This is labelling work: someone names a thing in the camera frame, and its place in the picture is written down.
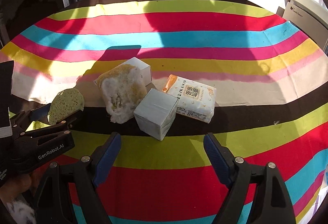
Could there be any person's left hand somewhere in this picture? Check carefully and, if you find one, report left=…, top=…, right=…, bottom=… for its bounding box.
left=0, top=170, right=34, bottom=200

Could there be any plain white cube box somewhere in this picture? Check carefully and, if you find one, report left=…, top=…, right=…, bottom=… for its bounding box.
left=133, top=88, right=179, bottom=141

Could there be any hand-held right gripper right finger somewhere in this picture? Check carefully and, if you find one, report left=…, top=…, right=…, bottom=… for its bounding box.
left=203, top=133, right=296, bottom=224

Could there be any striped colourful tablecloth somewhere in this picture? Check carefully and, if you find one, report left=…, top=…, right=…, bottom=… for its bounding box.
left=0, top=0, right=328, bottom=224

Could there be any worn yellow sponge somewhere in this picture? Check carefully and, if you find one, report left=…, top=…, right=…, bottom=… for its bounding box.
left=97, top=64, right=147, bottom=124

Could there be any white appliance box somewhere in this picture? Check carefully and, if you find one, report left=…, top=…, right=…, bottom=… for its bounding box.
left=275, top=0, right=328, bottom=54

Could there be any small white open box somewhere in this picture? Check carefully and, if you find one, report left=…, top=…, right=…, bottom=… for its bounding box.
left=122, top=57, right=152, bottom=86

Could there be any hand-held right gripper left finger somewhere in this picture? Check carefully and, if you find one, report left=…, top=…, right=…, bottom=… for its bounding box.
left=33, top=132, right=122, bottom=224

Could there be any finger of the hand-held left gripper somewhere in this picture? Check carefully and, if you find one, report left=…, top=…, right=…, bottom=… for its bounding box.
left=9, top=103, right=52, bottom=132
left=19, top=109, right=84, bottom=138

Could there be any orange white tissue pack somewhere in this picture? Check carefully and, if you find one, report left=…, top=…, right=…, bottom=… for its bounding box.
left=162, top=74, right=216, bottom=124

